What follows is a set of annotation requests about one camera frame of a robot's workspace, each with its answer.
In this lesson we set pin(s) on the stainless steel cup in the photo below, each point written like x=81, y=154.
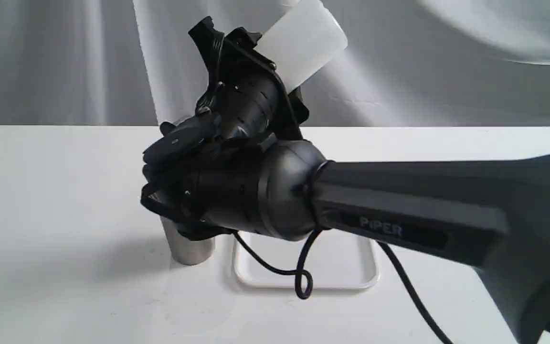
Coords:
x=185, y=251

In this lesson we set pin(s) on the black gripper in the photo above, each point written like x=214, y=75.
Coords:
x=243, y=86

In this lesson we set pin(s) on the clear squeeze bottle with oil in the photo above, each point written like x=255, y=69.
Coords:
x=301, y=42

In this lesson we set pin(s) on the white plastic tray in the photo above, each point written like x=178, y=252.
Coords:
x=337, y=261

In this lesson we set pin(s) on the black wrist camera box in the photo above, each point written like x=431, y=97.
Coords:
x=182, y=138

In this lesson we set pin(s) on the grey fabric backdrop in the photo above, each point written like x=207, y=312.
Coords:
x=408, y=63

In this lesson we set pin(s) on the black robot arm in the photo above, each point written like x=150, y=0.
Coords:
x=241, y=164

